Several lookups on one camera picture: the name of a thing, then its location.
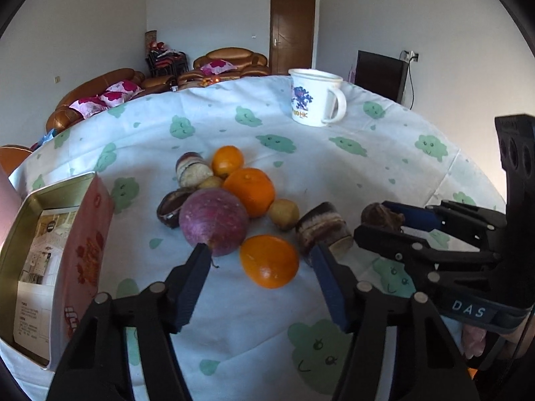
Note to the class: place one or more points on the pink floral armchair pillow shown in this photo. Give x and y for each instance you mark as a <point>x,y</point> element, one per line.
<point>217,67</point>

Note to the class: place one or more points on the brown leather long sofa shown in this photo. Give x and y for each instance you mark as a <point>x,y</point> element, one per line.
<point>64,116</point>

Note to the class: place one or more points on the dark water chestnut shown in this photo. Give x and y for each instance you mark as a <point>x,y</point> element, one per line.
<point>376,214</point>

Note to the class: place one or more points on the right hand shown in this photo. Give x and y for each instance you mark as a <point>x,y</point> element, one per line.
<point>473,342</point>

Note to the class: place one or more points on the pink floral pillow right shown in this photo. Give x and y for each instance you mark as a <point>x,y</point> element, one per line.
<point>119,93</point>

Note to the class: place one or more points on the large orange mandarin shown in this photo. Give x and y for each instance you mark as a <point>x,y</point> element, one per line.
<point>253,188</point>

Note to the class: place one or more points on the purple round radish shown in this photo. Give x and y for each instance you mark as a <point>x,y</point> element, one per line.
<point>214,217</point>

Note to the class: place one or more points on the pink floral pillow left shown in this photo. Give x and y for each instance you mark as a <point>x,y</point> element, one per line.
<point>89,106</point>

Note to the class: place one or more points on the brown wooden door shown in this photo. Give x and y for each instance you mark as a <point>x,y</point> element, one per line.
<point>292,34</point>

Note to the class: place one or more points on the small back orange mandarin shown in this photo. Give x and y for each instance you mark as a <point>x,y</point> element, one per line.
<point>226,160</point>

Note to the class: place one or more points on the small tan fruit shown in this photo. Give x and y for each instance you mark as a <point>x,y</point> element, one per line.
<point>211,182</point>

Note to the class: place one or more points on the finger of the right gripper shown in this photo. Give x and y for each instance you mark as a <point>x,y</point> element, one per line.
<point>448,216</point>
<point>416,253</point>

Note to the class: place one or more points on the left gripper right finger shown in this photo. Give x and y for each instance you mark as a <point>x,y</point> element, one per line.
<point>337,283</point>

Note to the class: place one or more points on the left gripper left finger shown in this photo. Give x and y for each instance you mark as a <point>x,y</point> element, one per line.
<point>184,285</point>

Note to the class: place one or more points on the white printed mug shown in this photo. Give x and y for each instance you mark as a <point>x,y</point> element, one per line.
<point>316,97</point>

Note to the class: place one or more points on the white cloud-print tablecloth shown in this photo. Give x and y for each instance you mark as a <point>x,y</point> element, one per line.
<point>246,341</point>

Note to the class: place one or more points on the stacked dark chairs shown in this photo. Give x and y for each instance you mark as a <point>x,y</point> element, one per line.
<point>161,59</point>

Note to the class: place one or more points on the black television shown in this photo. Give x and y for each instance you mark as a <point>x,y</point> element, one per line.
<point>382,75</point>

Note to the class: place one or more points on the small yellow-brown fruit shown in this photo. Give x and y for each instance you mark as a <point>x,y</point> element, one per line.
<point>284,214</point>

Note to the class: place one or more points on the pink metal tin box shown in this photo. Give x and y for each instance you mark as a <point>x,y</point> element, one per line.
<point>50,265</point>

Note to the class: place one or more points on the wooden coffee table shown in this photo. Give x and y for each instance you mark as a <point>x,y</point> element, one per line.
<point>205,81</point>

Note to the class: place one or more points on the brown leather armchair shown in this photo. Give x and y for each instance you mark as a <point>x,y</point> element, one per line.
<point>248,63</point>

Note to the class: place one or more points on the sugarcane piece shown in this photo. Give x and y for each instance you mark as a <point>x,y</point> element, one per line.
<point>191,170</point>
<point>323,224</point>

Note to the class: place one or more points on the pink electric kettle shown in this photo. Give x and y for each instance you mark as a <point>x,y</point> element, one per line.
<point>10,202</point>

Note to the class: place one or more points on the blue cloth on sofa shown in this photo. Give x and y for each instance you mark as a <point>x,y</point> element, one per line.
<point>45,138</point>

